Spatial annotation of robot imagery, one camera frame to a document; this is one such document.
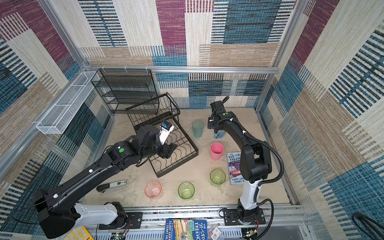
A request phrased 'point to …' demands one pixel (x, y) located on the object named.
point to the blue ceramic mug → (220, 134)
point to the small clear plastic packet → (215, 233)
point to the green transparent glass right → (217, 176)
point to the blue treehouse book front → (186, 229)
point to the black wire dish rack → (153, 112)
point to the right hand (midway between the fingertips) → (216, 126)
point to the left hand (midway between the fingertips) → (172, 142)
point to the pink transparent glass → (153, 189)
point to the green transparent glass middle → (186, 190)
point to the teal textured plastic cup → (198, 127)
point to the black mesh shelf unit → (126, 89)
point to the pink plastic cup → (216, 149)
